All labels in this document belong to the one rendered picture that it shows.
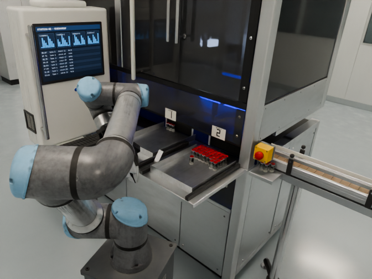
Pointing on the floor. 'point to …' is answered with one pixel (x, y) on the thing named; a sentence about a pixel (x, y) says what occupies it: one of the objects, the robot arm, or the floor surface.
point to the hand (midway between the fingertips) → (135, 179)
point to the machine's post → (251, 128)
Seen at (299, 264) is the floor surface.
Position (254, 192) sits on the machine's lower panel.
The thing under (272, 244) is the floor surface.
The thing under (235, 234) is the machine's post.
